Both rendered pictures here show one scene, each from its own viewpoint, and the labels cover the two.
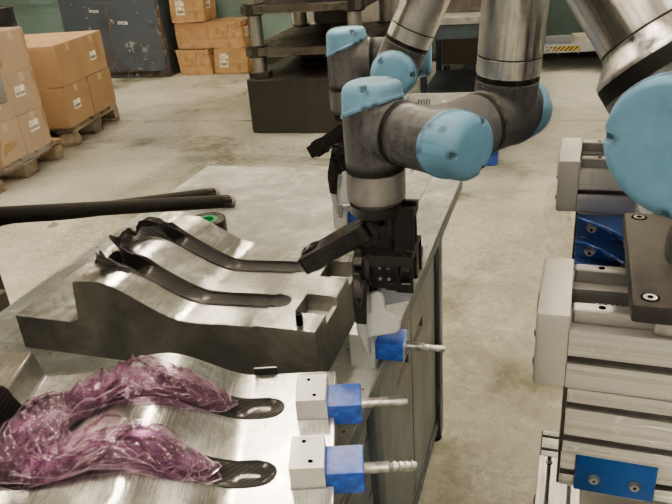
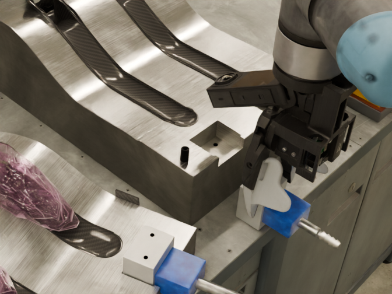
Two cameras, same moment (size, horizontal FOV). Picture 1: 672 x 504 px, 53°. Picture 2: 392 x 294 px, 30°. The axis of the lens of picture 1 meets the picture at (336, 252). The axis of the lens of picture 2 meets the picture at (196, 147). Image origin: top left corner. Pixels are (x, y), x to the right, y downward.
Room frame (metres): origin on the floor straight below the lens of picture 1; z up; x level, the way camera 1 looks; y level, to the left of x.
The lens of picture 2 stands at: (0.20, -0.16, 1.48)
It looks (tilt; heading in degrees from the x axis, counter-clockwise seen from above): 42 degrees down; 19
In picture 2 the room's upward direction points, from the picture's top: 5 degrees clockwise
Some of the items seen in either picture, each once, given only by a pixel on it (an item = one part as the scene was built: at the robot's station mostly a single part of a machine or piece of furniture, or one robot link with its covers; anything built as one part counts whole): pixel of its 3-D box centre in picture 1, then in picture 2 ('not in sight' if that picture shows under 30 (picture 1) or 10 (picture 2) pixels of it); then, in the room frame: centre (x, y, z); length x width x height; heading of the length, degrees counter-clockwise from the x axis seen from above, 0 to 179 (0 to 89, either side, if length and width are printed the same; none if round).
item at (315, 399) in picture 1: (352, 403); (188, 278); (0.65, -0.01, 0.86); 0.13 x 0.05 x 0.05; 88
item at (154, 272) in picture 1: (196, 260); (125, 32); (0.95, 0.22, 0.92); 0.35 x 0.16 x 0.09; 70
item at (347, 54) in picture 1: (348, 58); not in sight; (1.30, -0.05, 1.14); 0.09 x 0.08 x 0.11; 79
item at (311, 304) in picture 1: (316, 315); (216, 150); (0.84, 0.03, 0.87); 0.05 x 0.05 x 0.04; 70
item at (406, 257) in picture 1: (384, 243); (305, 111); (0.81, -0.07, 0.99); 0.09 x 0.08 x 0.12; 72
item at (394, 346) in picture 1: (398, 344); (293, 217); (0.81, -0.08, 0.83); 0.13 x 0.05 x 0.05; 72
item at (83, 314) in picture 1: (196, 284); (122, 53); (0.97, 0.23, 0.87); 0.50 x 0.26 x 0.14; 70
